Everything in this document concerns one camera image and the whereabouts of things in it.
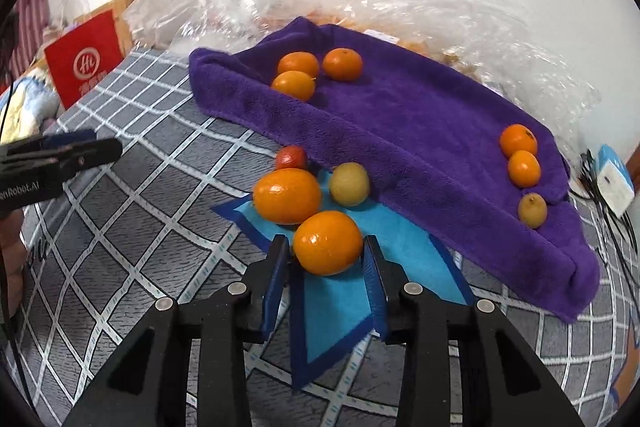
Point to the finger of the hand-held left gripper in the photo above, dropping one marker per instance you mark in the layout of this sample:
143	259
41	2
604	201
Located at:
70	138
80	154

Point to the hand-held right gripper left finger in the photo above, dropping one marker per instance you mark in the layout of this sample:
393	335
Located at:
277	287

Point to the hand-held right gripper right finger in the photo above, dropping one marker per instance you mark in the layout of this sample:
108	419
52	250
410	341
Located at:
376	292

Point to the orange mandarin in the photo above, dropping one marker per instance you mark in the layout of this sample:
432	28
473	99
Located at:
287	196
524	168
518	140
327	242
342	64
298	63
293	85

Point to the purple towel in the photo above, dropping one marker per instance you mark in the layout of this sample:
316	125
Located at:
425	132

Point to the yellow-green round fruit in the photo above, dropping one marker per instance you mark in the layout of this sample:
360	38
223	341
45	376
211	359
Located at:
349	184
532	210

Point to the person's left hand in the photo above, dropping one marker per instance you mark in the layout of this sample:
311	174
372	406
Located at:
12	262

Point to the pastel blanket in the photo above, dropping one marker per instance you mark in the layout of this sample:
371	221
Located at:
25	107

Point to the red paper bag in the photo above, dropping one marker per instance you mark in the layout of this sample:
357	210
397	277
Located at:
85	57

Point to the grey plaid bed sheet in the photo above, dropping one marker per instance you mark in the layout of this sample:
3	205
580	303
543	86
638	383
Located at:
150	217

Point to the red striped cloth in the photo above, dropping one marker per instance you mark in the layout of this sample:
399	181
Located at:
30	17

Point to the small red fruit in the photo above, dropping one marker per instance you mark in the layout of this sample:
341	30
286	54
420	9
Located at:
290	158

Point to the crumpled clear plastic bag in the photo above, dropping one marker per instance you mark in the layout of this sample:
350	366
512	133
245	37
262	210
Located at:
235	12

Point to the white and blue box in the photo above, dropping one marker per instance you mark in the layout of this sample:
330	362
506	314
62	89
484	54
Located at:
612	179

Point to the clear plastic bag of oranges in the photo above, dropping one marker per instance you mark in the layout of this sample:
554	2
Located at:
450	22

